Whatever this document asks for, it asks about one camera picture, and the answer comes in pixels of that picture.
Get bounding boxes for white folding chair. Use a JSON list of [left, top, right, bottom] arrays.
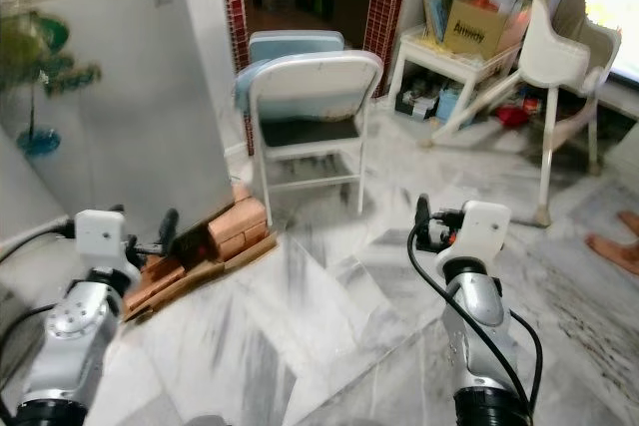
[[238, 50, 385, 225]]

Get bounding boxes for brown cardboard box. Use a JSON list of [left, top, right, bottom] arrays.
[[442, 0, 525, 60]]

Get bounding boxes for bright window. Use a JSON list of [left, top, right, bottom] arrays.
[[574, 0, 639, 88]]

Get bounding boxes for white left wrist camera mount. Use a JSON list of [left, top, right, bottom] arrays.
[[76, 210, 139, 272]]

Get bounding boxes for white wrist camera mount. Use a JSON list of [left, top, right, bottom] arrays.
[[456, 201, 512, 265], [76, 210, 139, 272]]

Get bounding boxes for small red object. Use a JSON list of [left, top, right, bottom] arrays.
[[494, 102, 532, 128]]

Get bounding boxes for green tree sticker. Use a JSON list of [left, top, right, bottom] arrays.
[[0, 9, 103, 158]]

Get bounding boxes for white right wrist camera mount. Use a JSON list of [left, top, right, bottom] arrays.
[[456, 201, 512, 265]]

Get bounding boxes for light blue chair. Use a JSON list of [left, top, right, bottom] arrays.
[[236, 31, 346, 113]]

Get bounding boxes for wooden plank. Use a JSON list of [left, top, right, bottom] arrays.
[[125, 234, 279, 322]]

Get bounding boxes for white storage rack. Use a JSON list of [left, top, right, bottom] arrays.
[[387, 25, 530, 124]]

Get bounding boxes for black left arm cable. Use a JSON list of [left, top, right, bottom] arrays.
[[0, 232, 83, 426]]

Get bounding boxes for white high chair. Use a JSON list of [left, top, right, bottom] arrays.
[[431, 0, 622, 227]]

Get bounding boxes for blue book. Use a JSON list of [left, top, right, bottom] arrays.
[[422, 0, 448, 40]]

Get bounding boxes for white mini fridge cabinet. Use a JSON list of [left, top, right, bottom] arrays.
[[0, 0, 241, 239]]

